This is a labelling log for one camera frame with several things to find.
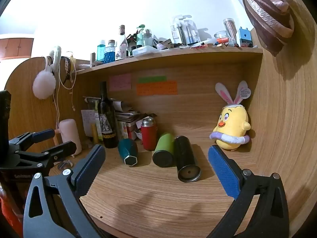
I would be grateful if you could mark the tall clear canister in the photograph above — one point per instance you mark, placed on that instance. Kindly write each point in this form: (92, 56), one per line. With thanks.
(230, 31)

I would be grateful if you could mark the yellow chick plush toy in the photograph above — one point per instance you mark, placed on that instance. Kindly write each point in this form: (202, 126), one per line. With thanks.
(231, 126)

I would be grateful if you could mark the clear blister package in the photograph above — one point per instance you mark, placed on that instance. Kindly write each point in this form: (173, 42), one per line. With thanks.
(177, 31)
(192, 32)

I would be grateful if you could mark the rolled magazine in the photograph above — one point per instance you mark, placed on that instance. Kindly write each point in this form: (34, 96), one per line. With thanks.
(117, 103)

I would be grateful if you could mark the green pump bottle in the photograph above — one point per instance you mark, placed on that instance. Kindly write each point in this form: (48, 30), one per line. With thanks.
(140, 38)

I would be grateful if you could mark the wooden cabinet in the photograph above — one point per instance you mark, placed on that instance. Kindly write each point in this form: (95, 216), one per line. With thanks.
(14, 48)

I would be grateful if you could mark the clear floral glass bottle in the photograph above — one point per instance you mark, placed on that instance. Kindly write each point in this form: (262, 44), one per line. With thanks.
(122, 44)

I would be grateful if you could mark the colourful tin box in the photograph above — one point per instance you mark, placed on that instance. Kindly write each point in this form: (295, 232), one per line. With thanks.
(123, 130)

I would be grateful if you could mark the dark wine bottle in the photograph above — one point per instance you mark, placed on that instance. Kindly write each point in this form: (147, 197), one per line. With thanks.
(107, 121)

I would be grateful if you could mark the black cup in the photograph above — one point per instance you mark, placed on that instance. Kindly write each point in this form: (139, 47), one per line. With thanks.
(185, 156)

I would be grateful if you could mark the wooden desk hutch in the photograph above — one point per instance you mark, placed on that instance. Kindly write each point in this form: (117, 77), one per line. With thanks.
(198, 64)

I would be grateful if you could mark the green sticky note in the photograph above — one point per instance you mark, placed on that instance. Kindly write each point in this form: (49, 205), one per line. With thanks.
(152, 79)

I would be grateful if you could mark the red thermos flask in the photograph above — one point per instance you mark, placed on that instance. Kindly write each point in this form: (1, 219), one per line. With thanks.
(149, 135)

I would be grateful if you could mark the clear glass jar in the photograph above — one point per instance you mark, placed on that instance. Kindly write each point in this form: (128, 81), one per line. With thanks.
(221, 36)

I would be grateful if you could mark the black dotted headband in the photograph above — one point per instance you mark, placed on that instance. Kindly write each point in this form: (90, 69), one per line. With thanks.
(66, 65)

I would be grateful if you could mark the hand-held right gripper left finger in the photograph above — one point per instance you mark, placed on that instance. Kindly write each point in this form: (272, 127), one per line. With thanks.
(88, 169)

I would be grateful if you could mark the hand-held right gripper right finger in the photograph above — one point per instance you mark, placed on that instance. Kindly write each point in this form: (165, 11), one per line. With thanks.
(224, 172)

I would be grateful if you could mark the teal cup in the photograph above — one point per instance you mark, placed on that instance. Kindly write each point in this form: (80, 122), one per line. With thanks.
(127, 151)

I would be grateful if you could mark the white fluffy earmuffs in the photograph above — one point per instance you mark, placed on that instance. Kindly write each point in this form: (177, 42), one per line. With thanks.
(44, 83)

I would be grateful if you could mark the red object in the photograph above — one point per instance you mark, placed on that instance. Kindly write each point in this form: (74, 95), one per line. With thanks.
(10, 215)

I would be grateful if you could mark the cardboard tube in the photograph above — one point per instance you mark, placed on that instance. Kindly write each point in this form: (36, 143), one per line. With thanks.
(93, 59)

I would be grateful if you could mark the orange sticky note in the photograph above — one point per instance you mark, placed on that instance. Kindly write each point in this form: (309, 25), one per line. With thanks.
(157, 88)

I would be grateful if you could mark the blue bead bottle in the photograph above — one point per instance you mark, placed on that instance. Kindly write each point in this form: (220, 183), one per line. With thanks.
(109, 54)

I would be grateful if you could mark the stack of books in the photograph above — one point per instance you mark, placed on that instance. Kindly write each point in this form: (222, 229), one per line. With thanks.
(128, 114)

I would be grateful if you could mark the pink sticky note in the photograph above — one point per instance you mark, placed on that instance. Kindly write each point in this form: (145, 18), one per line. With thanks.
(120, 82)

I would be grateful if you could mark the orange marker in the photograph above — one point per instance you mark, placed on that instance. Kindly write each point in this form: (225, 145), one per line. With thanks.
(222, 40)

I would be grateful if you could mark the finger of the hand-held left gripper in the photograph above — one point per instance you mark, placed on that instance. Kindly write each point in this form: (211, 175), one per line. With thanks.
(62, 151)
(43, 135)

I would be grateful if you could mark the light blue bottle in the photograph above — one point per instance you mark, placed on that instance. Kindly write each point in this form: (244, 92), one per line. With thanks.
(101, 52)

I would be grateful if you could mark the white note paper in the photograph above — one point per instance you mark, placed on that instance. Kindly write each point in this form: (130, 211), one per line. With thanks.
(88, 121)

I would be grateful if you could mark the yellow tube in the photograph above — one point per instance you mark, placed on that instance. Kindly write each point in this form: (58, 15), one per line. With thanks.
(94, 133)

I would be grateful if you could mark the blue pencil sharpener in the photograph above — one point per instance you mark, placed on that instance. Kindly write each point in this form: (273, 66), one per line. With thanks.
(245, 37)

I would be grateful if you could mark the grey-green bottle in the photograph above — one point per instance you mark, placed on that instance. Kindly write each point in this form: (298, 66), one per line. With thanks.
(147, 38)

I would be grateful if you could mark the pink cylindrical lamp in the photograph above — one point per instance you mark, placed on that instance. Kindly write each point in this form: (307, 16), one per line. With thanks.
(70, 133)

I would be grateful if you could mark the green cup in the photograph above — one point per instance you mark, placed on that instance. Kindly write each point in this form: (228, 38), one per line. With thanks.
(164, 150)

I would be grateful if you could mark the white plastic box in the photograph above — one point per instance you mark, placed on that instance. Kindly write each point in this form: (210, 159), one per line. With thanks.
(145, 50)

